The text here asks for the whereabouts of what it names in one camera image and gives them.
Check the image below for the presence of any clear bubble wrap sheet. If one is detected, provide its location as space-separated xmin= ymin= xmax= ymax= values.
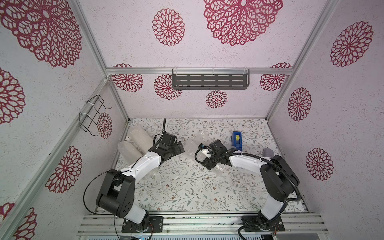
xmin=182 ymin=131 xmax=238 ymax=169

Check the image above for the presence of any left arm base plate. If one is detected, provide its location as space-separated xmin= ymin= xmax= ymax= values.
xmin=122 ymin=216 xmax=164 ymax=234

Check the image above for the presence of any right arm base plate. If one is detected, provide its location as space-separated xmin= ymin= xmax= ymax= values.
xmin=241 ymin=215 xmax=285 ymax=233

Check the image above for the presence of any blue tape dispenser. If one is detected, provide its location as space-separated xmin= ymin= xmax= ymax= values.
xmin=232 ymin=131 xmax=243 ymax=151

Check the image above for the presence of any black wire wall rack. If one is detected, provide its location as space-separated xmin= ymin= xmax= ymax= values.
xmin=78 ymin=95 xmax=113 ymax=139

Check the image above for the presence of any grey slotted wall shelf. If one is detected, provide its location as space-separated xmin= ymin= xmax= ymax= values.
xmin=171 ymin=69 xmax=250 ymax=90

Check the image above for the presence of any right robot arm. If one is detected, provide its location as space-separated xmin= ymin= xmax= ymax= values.
xmin=194 ymin=140 xmax=302 ymax=240

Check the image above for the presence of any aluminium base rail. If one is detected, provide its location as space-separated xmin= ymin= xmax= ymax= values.
xmin=77 ymin=212 xmax=329 ymax=239

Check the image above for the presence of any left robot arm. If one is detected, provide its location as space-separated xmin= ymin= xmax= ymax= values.
xmin=96 ymin=119 xmax=185 ymax=232

